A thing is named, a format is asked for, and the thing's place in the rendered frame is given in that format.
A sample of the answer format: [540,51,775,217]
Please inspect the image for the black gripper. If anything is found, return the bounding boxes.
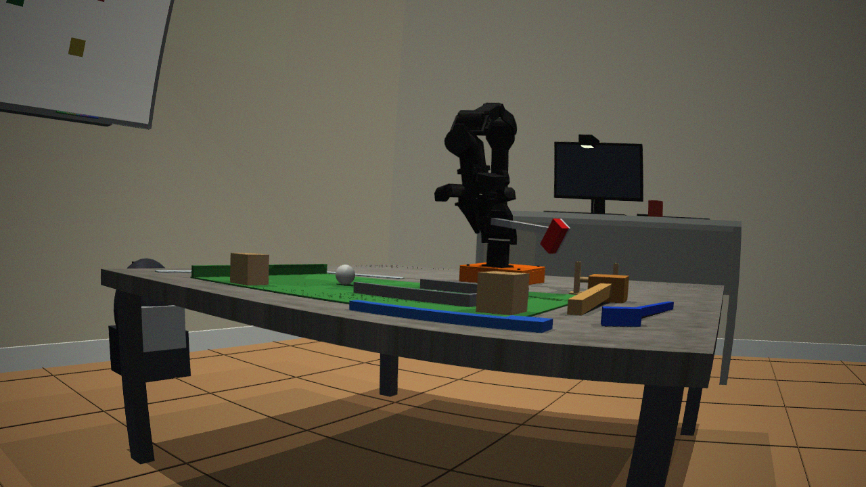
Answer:
[434,160,516,233]

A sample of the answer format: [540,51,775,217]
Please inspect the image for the green putting mat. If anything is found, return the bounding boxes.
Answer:
[190,273,576,317]

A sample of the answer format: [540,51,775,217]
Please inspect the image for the white golf ball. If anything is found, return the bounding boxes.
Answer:
[336,264,355,285]

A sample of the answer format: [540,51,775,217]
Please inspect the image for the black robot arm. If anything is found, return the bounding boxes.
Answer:
[445,103,517,269]

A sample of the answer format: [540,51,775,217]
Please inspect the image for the long blue flat bar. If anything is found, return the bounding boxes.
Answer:
[349,300,553,333]

